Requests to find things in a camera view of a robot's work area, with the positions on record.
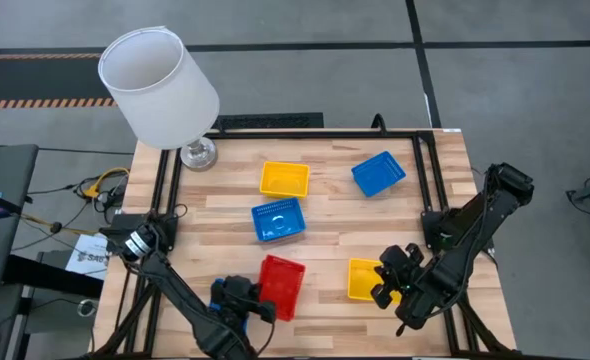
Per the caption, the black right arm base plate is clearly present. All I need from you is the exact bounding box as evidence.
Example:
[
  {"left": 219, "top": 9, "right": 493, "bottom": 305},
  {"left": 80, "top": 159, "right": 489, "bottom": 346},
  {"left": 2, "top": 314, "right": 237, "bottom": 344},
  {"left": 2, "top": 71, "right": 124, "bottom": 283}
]
[{"left": 420, "top": 208, "right": 494, "bottom": 252}]

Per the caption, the black floor vent grille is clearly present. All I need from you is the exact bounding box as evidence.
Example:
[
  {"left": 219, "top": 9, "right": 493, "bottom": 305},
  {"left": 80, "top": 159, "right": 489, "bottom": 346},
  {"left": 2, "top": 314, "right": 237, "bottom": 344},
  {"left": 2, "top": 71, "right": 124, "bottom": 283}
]
[{"left": 211, "top": 111, "right": 325, "bottom": 131}]

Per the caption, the white printed paper sheet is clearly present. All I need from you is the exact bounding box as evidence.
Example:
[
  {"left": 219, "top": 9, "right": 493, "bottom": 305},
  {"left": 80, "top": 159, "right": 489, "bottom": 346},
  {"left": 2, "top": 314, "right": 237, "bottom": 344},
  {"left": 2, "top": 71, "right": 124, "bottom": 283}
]
[{"left": 64, "top": 233, "right": 110, "bottom": 281}]

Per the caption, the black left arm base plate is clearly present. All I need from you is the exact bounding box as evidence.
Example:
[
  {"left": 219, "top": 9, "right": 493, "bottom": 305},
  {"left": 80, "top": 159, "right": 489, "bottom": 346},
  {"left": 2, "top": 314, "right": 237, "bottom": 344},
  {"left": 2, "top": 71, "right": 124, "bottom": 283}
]
[{"left": 98, "top": 211, "right": 180, "bottom": 247}]

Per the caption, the grey cable ring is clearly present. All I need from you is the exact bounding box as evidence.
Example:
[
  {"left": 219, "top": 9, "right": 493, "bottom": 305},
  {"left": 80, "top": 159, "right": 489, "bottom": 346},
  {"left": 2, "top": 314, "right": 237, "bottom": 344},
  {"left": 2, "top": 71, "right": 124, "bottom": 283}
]
[{"left": 76, "top": 298, "right": 99, "bottom": 319}]

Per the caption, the white shade table lamp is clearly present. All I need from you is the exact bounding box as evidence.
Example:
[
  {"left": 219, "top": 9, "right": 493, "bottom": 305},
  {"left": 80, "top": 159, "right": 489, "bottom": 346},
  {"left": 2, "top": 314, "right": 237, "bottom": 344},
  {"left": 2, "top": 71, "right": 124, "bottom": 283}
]
[{"left": 97, "top": 25, "right": 221, "bottom": 172}]

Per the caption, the yellow plastic mesh basket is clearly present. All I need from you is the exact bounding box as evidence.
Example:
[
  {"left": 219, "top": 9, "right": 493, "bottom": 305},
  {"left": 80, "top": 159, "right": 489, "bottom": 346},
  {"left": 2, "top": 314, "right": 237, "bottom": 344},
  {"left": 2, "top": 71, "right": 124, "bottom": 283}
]
[
  {"left": 259, "top": 160, "right": 311, "bottom": 200},
  {"left": 346, "top": 257, "right": 403, "bottom": 306}
]

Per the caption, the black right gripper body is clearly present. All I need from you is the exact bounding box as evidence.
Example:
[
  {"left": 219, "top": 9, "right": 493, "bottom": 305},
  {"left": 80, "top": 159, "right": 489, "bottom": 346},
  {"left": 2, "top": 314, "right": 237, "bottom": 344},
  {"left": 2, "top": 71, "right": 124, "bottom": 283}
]
[{"left": 378, "top": 243, "right": 427, "bottom": 299}]

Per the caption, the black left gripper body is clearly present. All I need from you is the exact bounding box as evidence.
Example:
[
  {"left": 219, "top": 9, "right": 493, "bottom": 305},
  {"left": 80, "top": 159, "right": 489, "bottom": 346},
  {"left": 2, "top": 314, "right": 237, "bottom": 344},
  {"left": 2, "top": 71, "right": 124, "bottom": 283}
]
[{"left": 209, "top": 274, "right": 265, "bottom": 327}]

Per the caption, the black aluminium table frame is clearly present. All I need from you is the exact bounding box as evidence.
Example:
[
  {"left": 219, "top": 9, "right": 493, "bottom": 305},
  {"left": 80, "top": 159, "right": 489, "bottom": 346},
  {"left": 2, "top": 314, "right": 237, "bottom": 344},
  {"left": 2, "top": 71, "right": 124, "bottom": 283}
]
[{"left": 90, "top": 129, "right": 515, "bottom": 359}]

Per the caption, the yellow cable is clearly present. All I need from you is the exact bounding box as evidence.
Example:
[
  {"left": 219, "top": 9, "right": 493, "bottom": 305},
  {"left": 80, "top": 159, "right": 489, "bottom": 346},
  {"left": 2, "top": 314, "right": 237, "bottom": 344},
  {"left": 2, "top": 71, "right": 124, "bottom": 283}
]
[{"left": 82, "top": 166, "right": 131, "bottom": 199}]

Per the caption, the red plastic mesh basket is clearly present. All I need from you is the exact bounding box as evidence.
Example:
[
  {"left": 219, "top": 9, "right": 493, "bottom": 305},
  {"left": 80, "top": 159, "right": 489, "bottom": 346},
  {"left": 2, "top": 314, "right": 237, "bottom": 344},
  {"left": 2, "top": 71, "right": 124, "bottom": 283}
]
[{"left": 257, "top": 253, "right": 307, "bottom": 323}]

